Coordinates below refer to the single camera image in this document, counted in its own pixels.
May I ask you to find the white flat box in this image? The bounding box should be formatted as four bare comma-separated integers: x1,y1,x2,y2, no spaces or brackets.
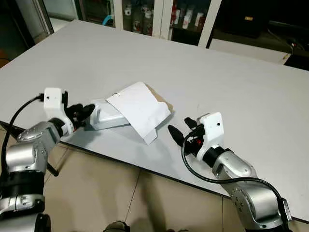
88,99,134,131

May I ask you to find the brown cardboard piece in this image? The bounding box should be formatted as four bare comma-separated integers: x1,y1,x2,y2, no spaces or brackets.
146,85,174,113

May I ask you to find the white paper sheet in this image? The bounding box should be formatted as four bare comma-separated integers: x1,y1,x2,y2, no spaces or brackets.
106,81,172,146

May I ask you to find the black table leg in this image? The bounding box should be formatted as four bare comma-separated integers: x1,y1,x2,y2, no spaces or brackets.
45,161,60,177

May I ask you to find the red and white bottle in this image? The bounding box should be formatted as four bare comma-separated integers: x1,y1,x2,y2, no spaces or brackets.
195,11,205,28
183,12,192,29

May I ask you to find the white-framed glass cabinet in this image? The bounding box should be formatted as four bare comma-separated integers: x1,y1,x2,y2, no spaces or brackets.
41,0,223,49

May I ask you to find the black storage box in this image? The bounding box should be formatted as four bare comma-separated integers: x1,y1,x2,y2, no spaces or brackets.
231,0,271,37

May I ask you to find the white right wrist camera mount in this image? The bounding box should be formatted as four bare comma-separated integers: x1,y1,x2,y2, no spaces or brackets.
195,112,225,160

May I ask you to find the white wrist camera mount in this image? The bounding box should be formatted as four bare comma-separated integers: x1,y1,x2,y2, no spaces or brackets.
43,87,76,136
195,112,225,160

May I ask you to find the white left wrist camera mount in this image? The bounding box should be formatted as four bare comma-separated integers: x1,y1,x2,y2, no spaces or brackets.
43,87,76,136

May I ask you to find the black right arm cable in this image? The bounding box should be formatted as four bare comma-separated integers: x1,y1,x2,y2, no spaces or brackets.
181,138,291,221

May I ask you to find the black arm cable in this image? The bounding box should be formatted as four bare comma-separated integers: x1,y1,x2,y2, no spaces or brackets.
0,94,45,174
181,138,291,221

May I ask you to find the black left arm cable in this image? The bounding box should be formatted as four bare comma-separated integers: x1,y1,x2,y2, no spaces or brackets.
0,94,45,174

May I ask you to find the blue hose piece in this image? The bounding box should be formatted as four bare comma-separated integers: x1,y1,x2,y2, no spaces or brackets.
103,14,115,26

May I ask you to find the black cable with red light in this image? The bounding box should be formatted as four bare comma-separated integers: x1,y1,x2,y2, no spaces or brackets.
267,27,309,53

